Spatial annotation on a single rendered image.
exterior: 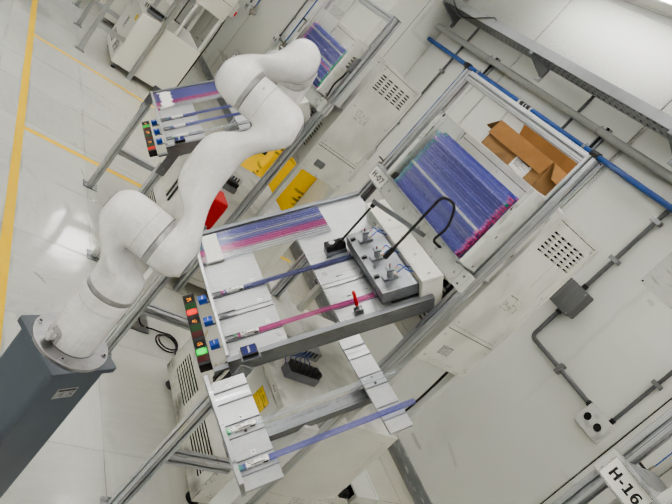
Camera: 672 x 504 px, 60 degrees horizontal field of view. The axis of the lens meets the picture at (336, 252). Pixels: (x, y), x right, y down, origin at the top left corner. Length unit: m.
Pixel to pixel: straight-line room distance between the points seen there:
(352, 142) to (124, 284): 2.10
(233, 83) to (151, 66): 5.01
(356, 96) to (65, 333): 2.11
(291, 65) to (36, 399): 0.97
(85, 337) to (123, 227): 0.30
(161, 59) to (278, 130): 5.04
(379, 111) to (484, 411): 1.78
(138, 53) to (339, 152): 3.39
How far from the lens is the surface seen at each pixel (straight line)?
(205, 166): 1.32
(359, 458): 2.57
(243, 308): 2.03
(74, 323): 1.49
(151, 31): 6.23
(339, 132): 3.23
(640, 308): 3.33
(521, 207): 1.92
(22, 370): 1.59
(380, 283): 1.97
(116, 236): 1.37
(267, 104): 1.32
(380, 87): 3.21
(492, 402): 3.53
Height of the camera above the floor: 1.67
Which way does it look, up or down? 16 degrees down
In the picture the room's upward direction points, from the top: 42 degrees clockwise
